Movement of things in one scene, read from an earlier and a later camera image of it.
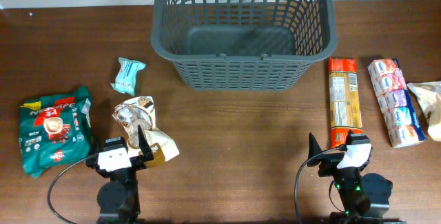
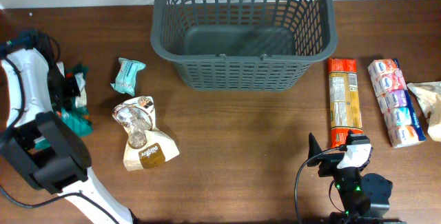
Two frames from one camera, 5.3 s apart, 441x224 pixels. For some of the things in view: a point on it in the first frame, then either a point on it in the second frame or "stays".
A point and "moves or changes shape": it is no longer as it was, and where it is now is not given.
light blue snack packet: x=125 y=80 stays
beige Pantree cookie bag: x=140 y=112 stays
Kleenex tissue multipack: x=402 y=120 stays
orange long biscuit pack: x=344 y=108 stays
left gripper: x=138 y=159 -> x=69 y=88
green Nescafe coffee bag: x=55 y=129 moves or changes shape
